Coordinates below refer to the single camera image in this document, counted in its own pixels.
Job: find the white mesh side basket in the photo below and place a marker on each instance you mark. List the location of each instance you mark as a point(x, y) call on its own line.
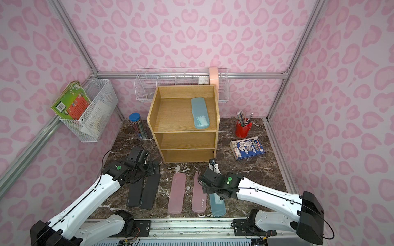
point(103, 101)

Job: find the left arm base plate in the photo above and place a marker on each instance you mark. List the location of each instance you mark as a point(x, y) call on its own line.
point(135, 228)

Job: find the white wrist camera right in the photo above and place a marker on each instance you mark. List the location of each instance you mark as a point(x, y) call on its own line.
point(214, 166)

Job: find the red pencil cup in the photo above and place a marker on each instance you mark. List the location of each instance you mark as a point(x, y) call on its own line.
point(241, 131)

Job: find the teal pencil case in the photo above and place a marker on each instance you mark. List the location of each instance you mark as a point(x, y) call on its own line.
point(217, 205)
point(200, 113)

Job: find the wooden three-tier shelf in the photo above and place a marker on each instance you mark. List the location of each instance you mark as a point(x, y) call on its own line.
point(171, 122)

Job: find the pink pencil case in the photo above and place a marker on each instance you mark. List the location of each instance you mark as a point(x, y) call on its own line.
point(198, 197)
point(175, 205)

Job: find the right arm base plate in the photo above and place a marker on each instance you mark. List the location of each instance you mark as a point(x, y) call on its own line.
point(242, 227)

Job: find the blue white booklet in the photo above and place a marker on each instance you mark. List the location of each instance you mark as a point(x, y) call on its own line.
point(246, 148)

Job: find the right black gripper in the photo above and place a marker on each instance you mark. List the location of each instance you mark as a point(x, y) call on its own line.
point(204, 180)

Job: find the green red book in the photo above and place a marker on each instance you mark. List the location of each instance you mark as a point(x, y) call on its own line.
point(72, 103)

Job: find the pink box in basket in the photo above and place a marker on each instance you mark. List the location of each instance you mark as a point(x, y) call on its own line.
point(214, 79)

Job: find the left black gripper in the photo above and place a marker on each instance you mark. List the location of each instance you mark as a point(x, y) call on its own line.
point(146, 167)

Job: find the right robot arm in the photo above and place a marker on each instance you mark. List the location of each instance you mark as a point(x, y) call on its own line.
point(302, 214)

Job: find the blue-capped pencil tube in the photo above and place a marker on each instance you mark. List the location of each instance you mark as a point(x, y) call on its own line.
point(136, 122)

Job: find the small white card in basket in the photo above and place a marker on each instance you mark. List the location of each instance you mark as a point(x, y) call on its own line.
point(203, 81)

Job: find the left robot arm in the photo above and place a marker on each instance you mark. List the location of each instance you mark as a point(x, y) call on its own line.
point(65, 228)

